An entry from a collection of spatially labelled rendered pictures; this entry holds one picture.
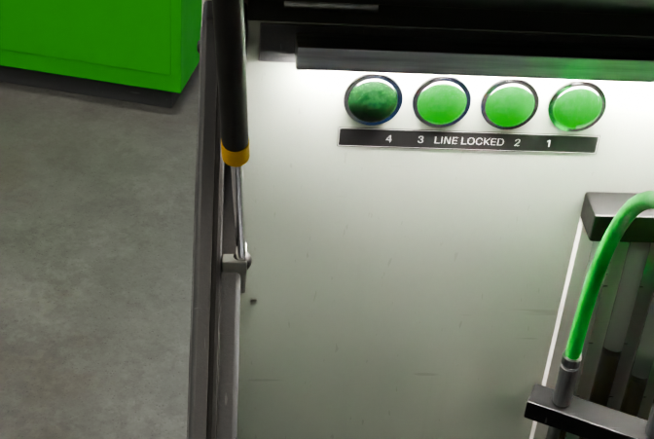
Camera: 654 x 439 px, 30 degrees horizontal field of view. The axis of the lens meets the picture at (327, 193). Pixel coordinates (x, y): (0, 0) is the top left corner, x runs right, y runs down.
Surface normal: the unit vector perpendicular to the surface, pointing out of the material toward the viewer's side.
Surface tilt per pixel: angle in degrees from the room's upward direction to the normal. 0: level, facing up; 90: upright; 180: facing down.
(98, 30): 90
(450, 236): 90
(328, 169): 90
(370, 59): 90
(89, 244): 0
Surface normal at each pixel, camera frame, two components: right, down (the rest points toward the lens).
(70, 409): 0.07, -0.83
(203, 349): 0.08, -0.22
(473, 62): 0.05, 0.57
